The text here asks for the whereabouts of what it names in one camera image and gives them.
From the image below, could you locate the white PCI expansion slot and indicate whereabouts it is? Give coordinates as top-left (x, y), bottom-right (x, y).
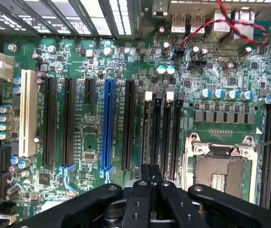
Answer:
top-left (18, 69), bottom-right (39, 158)

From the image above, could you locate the short black expansion slot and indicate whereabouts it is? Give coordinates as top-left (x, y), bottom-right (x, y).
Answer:
top-left (83, 78), bottom-right (97, 105)

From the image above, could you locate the metal CPU socket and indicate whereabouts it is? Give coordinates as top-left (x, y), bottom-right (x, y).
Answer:
top-left (182, 132), bottom-right (259, 205)

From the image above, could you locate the long black expansion slot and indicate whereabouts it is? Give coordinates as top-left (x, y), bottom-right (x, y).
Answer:
top-left (42, 76), bottom-right (58, 166)
top-left (121, 80), bottom-right (136, 171)
top-left (62, 77), bottom-right (77, 167)

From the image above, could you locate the white SATA connector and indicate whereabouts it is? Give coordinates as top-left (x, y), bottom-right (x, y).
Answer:
top-left (0, 213), bottom-right (18, 226)

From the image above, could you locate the row of grey chokes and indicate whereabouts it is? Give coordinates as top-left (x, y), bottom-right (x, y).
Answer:
top-left (193, 110), bottom-right (256, 124)

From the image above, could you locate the RAM slot with white latch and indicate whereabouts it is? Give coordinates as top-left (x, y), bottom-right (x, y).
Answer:
top-left (141, 91), bottom-right (154, 167)
top-left (162, 91), bottom-right (175, 181)

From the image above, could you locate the RAM slot with black latch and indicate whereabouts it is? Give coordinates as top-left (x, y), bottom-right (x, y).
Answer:
top-left (173, 92), bottom-right (184, 181)
top-left (152, 91), bottom-right (164, 167)

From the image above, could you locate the black SATA connector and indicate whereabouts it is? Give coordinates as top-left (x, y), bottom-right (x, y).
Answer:
top-left (0, 201), bottom-right (18, 215)

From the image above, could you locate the silver USB port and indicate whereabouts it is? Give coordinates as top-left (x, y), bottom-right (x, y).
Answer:
top-left (170, 13), bottom-right (187, 34)
top-left (190, 13), bottom-right (207, 34)

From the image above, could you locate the red and black twisted wire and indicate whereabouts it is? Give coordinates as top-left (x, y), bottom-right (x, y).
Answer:
top-left (177, 0), bottom-right (271, 52)

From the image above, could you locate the silver network port block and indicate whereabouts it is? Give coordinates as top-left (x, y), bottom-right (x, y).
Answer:
top-left (206, 6), bottom-right (256, 44)

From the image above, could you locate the blue expansion slot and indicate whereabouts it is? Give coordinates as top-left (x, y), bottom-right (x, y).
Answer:
top-left (99, 78), bottom-right (116, 178)

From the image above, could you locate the green motherboard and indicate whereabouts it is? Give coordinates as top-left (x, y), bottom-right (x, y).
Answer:
top-left (1, 18), bottom-right (271, 223)

